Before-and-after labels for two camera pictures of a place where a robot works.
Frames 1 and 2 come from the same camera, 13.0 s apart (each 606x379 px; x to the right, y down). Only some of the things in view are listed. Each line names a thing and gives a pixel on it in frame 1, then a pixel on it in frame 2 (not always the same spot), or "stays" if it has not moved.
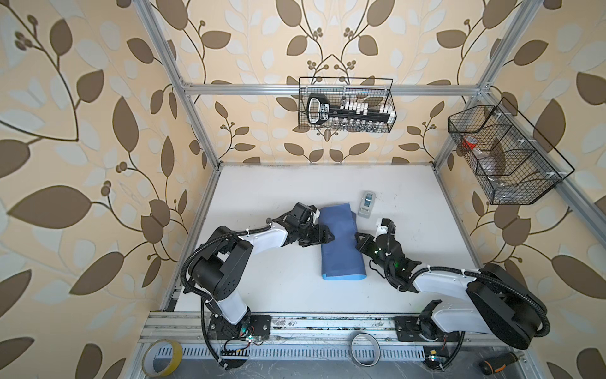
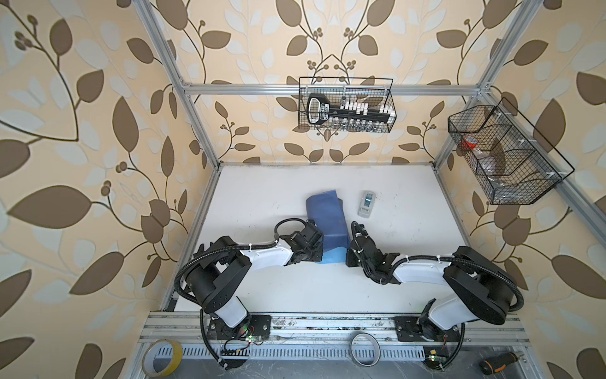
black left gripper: x=317 y=240 -> x=319 y=246
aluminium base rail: x=169 y=327 stays
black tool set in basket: x=349 y=115 stays
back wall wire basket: x=356 y=105 stays
